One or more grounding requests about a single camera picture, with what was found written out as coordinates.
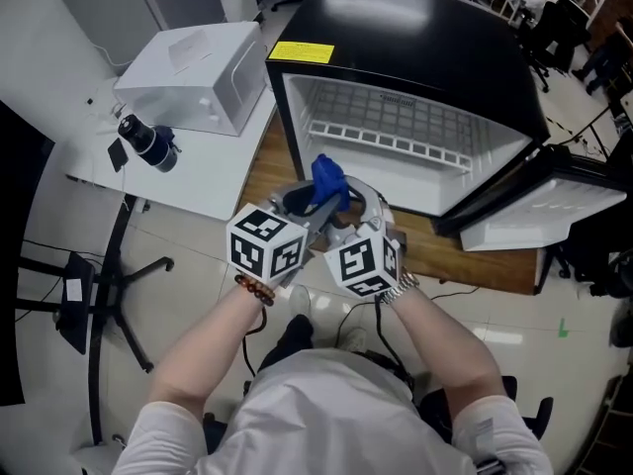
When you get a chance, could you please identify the tall grey fridge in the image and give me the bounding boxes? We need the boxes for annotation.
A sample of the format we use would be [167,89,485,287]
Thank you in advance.
[56,0,229,76]

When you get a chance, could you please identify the person's black trousers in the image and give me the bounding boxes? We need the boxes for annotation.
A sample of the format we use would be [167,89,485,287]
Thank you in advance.
[256,314,316,373]

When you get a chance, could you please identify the large black monitor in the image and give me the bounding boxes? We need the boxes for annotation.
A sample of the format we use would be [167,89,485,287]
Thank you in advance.
[0,99,56,408]

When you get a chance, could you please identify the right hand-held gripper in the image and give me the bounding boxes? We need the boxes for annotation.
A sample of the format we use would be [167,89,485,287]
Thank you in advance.
[322,174,407,301]

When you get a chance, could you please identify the black box with white label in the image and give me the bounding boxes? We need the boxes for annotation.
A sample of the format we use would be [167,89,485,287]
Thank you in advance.
[57,250,97,357]

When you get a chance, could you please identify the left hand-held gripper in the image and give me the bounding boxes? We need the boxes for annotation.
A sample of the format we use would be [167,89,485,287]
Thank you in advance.
[225,178,346,287]

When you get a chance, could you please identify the white fridge shelf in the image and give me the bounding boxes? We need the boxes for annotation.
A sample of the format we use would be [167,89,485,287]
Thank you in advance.
[306,78,489,175]

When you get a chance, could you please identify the black mini fridge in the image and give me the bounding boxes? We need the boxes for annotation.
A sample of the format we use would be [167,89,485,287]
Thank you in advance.
[264,0,630,253]

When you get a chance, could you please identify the white table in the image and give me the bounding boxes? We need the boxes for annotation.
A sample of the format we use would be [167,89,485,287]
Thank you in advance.
[63,74,279,223]

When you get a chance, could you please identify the person's left forearm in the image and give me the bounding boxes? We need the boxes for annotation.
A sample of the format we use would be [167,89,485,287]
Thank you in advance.
[147,284,271,416]

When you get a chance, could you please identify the black table base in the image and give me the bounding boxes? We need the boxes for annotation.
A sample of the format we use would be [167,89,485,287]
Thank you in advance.
[14,193,175,447]

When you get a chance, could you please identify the person's white shoe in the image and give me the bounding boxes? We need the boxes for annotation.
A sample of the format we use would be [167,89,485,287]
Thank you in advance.
[340,326,368,353]
[288,284,313,324]

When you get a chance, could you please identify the white microwave oven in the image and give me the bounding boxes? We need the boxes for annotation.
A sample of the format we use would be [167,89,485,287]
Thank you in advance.
[113,20,269,139]

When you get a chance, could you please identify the person's white left shoe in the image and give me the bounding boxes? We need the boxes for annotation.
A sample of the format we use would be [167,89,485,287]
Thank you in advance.
[288,284,313,324]

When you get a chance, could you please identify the person's white shirt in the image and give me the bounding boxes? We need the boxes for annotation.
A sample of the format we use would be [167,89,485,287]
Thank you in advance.
[112,347,556,475]

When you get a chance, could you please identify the brown bead bracelet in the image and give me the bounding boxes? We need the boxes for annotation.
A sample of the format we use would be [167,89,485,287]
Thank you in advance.
[233,273,276,308]

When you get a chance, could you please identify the blue cleaning cloth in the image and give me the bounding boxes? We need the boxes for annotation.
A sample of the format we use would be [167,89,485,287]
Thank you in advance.
[310,152,352,218]

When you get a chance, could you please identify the person's right forearm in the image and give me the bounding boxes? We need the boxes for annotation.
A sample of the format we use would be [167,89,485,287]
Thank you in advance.
[390,289,509,421]

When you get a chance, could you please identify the black office chair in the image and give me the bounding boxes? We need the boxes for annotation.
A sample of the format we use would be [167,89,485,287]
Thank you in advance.
[518,0,592,94]
[419,375,556,445]

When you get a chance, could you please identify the silver wristwatch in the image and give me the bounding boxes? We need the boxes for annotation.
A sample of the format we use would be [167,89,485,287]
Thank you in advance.
[380,270,421,307]

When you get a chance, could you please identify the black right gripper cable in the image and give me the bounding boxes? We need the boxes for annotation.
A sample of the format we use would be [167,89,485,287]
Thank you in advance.
[372,297,417,391]

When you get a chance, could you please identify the black smartphone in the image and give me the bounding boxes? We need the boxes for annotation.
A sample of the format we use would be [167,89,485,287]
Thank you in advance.
[106,137,131,174]

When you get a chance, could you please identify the wooden top table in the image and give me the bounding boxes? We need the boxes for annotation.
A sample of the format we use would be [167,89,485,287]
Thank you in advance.
[236,101,546,297]

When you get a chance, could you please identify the person's white right shoe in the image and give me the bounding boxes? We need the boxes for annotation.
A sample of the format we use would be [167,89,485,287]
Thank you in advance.
[340,326,368,353]

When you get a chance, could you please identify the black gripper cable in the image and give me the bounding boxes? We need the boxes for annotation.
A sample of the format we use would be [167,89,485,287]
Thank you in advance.
[239,306,269,379]
[372,297,417,391]

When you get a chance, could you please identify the black camera on table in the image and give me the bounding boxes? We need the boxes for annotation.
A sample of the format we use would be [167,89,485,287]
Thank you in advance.
[117,113,181,174]

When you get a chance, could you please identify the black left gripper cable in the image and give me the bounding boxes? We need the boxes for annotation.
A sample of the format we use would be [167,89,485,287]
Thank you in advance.
[239,306,269,379]

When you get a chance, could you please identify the yellow warning sticker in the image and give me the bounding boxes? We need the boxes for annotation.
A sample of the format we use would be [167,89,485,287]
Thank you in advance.
[266,41,335,65]

